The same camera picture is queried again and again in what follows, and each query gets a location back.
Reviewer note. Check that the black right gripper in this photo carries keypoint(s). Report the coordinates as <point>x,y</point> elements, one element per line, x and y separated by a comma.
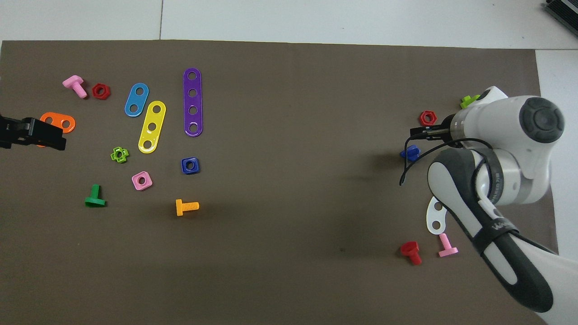
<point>447,131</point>

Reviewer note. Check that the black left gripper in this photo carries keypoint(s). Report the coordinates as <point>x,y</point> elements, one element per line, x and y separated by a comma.
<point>13,132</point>

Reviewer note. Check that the blue plastic bolt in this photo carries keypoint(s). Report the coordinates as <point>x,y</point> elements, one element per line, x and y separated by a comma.
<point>412,156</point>

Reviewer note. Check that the blue square plastic nut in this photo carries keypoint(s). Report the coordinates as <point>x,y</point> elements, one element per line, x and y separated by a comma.
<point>184,170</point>

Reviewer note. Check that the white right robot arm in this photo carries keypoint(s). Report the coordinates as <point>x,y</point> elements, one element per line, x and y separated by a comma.
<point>510,126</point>

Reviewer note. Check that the red hexagonal plastic nut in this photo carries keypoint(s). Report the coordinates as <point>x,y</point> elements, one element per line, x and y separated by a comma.
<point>95,91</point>
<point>421,118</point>

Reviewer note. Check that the orange three-hole plastic plate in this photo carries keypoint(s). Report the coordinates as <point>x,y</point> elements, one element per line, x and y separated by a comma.
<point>57,118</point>

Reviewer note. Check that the lime plastic bolt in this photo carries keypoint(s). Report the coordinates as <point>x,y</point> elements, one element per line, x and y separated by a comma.
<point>466,103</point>

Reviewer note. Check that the pink plastic bolt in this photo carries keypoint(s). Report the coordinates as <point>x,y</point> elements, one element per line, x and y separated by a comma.
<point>73,82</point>
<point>448,252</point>

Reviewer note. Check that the lime cross-shaped plastic nut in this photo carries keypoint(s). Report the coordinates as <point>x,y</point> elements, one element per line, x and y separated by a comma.
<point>113,155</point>

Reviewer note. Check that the green plastic bolt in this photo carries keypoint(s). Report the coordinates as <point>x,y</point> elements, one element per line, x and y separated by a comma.
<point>95,201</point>

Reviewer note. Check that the white curved five-hole plate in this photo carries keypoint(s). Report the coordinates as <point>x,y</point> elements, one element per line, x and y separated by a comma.
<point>430,215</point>

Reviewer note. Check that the blue two-hole plastic plate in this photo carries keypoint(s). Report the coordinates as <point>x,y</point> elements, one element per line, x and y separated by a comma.
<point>137,99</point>

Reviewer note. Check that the yellow three-hole plastic plate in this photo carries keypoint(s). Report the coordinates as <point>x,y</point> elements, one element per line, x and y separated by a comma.
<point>154,118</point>

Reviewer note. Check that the pink square plastic nut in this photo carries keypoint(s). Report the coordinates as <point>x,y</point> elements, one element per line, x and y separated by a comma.
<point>148,184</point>

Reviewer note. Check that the red plastic bolt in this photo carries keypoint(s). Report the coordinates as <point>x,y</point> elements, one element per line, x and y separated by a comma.
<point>410,248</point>

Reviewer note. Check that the purple four-hole plastic plate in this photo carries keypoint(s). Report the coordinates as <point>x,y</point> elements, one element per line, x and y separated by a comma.
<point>193,101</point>

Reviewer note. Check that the orange plastic bolt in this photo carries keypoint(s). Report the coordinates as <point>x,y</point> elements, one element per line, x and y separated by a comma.
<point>187,206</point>

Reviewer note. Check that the brown table mat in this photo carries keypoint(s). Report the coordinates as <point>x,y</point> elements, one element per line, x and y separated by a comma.
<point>289,253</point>

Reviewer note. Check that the dark finned metal box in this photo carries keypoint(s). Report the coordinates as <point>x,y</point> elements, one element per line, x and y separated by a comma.
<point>564,10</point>

